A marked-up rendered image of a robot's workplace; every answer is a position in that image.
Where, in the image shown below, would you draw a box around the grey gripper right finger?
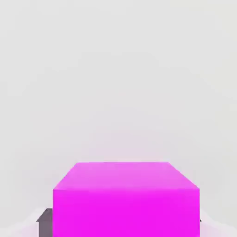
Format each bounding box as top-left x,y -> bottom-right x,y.
199,209 -> 220,237

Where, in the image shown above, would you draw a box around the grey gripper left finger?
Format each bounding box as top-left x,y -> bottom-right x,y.
19,208 -> 54,237

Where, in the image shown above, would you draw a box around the small magenta cube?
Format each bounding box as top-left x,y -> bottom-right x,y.
52,162 -> 200,237

